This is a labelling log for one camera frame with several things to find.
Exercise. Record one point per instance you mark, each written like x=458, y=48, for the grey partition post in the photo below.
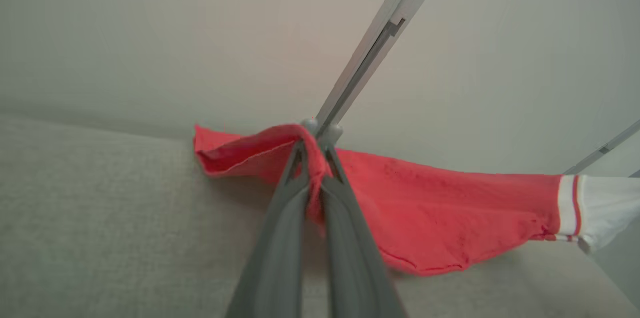
x=607, y=147
x=380, y=37

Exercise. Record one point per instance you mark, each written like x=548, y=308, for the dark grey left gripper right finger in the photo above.
x=350, y=258

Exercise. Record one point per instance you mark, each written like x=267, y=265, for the red shirt with white sleeves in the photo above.
x=440, y=208

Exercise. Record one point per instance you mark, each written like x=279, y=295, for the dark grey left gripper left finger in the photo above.
x=280, y=248

